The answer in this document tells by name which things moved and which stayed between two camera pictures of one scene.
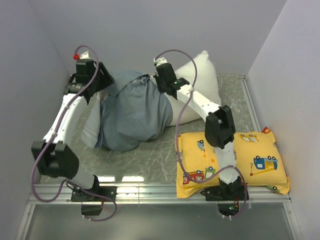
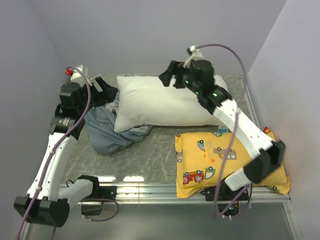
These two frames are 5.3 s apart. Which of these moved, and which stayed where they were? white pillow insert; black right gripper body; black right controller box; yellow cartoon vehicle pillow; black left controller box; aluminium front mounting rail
Moved: white pillow insert; black right gripper body
Stayed: aluminium front mounting rail; black right controller box; black left controller box; yellow cartoon vehicle pillow
